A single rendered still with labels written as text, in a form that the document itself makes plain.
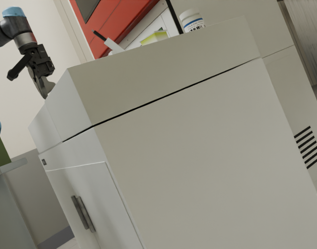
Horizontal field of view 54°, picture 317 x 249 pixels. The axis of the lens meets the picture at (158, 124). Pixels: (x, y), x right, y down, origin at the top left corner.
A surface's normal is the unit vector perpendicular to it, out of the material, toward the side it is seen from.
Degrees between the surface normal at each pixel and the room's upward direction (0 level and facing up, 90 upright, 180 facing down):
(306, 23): 90
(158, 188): 90
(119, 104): 90
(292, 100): 90
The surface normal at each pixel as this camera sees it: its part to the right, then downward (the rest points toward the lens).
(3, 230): 0.71, -0.27
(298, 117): 0.47, -0.15
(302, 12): -0.71, 0.34
